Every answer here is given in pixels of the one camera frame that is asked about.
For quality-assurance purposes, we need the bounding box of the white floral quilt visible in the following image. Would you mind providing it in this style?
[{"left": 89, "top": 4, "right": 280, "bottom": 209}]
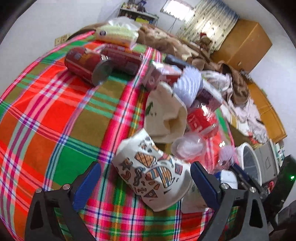
[{"left": 202, "top": 70, "right": 269, "bottom": 144}]

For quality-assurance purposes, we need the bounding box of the purple white milk carton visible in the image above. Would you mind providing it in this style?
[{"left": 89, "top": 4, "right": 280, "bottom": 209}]
[{"left": 142, "top": 61, "right": 183, "bottom": 91}]

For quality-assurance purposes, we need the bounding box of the patterned curtain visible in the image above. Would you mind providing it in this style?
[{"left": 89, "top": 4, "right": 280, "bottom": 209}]
[{"left": 177, "top": 0, "right": 239, "bottom": 54}]

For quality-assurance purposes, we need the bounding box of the wall socket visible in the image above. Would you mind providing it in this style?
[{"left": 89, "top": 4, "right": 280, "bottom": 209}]
[{"left": 54, "top": 35, "right": 69, "bottom": 46}]

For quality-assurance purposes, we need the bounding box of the clear plastic cup lid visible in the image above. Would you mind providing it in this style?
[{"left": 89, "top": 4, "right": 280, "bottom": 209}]
[{"left": 171, "top": 133, "right": 206, "bottom": 163}]

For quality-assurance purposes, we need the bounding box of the red snack can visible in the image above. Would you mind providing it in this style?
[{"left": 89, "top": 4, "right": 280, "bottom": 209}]
[{"left": 100, "top": 47, "right": 144, "bottom": 76}]

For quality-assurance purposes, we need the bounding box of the grey drawer nightstand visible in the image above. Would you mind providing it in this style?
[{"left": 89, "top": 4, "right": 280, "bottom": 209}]
[{"left": 254, "top": 139, "right": 280, "bottom": 184}]

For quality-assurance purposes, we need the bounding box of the clear bottle red label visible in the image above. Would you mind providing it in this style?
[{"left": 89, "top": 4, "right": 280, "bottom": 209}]
[{"left": 187, "top": 106, "right": 219, "bottom": 138}]

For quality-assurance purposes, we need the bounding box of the red drink can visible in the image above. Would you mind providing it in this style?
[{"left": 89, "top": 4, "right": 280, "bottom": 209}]
[{"left": 64, "top": 47, "right": 113, "bottom": 86}]

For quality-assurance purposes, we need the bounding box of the wall shelf with items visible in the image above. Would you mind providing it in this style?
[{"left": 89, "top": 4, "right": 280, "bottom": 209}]
[{"left": 118, "top": 1, "right": 159, "bottom": 25}]

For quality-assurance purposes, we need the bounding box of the teddy bear red hat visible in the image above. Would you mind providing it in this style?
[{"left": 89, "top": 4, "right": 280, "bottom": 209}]
[{"left": 196, "top": 33, "right": 212, "bottom": 52}]

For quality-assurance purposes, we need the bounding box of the wooden headboard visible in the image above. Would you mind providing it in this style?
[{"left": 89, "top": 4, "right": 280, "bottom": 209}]
[{"left": 247, "top": 82, "right": 287, "bottom": 143}]

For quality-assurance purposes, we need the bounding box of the tissue pack plastic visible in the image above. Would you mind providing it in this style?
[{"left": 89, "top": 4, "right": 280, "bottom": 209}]
[{"left": 94, "top": 16, "right": 142, "bottom": 48}]

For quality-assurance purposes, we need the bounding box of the brown blanket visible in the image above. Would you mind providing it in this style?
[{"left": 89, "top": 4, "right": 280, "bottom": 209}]
[{"left": 69, "top": 22, "right": 250, "bottom": 105}]

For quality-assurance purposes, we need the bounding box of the wooden wardrobe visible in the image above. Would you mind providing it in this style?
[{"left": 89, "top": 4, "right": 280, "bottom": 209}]
[{"left": 211, "top": 20, "right": 273, "bottom": 72}]

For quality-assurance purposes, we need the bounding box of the plaid cloth red green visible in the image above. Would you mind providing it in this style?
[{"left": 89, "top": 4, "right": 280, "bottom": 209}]
[{"left": 1, "top": 33, "right": 213, "bottom": 240}]

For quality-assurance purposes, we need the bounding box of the window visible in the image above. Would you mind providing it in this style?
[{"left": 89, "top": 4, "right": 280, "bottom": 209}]
[{"left": 161, "top": 0, "right": 195, "bottom": 22}]

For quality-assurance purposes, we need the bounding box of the dark blue glasses case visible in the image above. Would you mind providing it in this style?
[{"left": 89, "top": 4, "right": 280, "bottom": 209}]
[{"left": 164, "top": 54, "right": 192, "bottom": 70}]

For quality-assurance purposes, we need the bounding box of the patterned paper cup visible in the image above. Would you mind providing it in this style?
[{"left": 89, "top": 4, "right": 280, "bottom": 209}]
[{"left": 112, "top": 128, "right": 193, "bottom": 212}]

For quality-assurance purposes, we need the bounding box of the white trash bin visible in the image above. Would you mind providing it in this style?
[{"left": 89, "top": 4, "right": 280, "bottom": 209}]
[{"left": 235, "top": 142, "right": 262, "bottom": 186}]

